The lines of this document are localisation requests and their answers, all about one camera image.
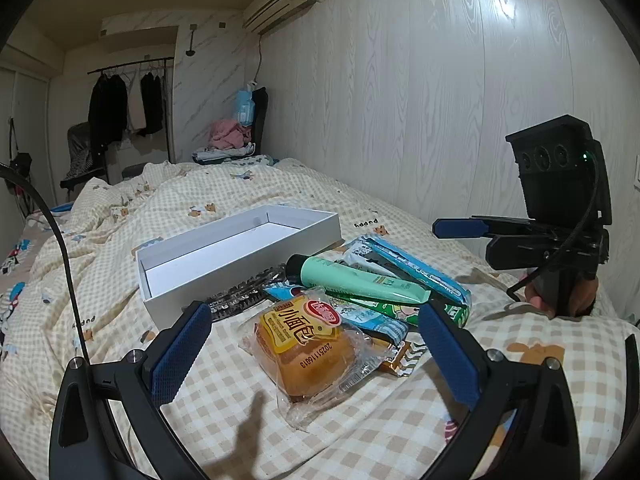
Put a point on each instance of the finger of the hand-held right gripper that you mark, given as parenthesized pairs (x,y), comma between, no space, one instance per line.
(460,227)
(515,255)

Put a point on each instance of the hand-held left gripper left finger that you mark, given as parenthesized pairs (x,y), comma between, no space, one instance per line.
(182,355)

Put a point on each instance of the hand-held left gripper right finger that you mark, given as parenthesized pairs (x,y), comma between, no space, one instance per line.
(447,355)

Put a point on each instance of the orange snack packet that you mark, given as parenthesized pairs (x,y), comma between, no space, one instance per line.
(400,360)

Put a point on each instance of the narrow blue snack packet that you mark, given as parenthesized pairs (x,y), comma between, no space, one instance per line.
(440,285)

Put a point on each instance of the green snack packet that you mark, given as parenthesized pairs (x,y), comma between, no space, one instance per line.
(400,309)

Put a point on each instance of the blue snack packet with figure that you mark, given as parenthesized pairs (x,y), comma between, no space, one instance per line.
(380,327)

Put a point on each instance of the white and blue snack packet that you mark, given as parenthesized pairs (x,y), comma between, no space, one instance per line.
(360,255)

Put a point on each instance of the green tube with black cap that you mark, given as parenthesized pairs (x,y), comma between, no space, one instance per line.
(350,277)

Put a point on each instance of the bread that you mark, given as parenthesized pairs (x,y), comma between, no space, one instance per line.
(305,355)

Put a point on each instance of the white cardboard box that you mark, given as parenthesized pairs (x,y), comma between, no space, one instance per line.
(240,245)

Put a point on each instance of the person's right hand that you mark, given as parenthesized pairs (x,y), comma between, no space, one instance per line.
(585,300)

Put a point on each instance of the cartoon print bed sheet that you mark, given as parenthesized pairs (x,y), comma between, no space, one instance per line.
(15,280)

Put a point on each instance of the black stool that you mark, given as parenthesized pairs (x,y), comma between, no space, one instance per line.
(132,171)

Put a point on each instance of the striped chair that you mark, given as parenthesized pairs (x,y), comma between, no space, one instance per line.
(80,152)

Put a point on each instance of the pink cloth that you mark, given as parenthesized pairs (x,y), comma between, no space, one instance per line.
(227,132)

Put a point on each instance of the black chair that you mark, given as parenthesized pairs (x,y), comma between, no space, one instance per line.
(260,120)

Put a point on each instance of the black hanging bag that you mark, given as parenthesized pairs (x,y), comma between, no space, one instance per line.
(21,165)

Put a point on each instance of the white hanging garment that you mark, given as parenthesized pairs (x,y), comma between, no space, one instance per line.
(135,110)

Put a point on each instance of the narrow black hanging clothes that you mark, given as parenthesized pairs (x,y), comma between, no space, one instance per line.
(150,105)

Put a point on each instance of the wide black hanging clothes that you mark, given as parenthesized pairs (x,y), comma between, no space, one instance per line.
(107,110)

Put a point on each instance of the white air conditioner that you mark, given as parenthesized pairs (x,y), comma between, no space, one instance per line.
(275,5)

